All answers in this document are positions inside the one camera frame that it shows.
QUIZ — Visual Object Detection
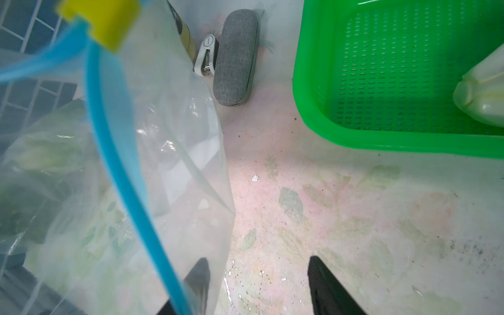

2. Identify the small white stapler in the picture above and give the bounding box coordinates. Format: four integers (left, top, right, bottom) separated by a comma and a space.
194, 34, 219, 77

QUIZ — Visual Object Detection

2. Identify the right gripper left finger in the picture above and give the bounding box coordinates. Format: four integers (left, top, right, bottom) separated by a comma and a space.
156, 257, 212, 315

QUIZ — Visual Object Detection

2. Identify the green plastic basket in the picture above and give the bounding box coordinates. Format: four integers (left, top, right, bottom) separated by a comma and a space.
293, 1, 503, 159

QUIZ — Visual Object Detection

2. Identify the clear zipper bag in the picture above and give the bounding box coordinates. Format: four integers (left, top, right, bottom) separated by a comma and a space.
1, 1, 236, 314

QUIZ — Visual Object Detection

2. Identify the grey fabric case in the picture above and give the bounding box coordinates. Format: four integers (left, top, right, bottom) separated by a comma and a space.
213, 9, 260, 106

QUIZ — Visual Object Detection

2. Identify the yellow pen cup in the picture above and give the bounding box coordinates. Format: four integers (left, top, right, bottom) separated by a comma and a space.
167, 1, 197, 63

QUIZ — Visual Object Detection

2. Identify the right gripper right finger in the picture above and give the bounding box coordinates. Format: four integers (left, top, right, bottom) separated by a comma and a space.
307, 256, 366, 315

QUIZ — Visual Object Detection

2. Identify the chinese cabbage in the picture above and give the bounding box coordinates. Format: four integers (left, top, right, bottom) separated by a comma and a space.
453, 45, 503, 127

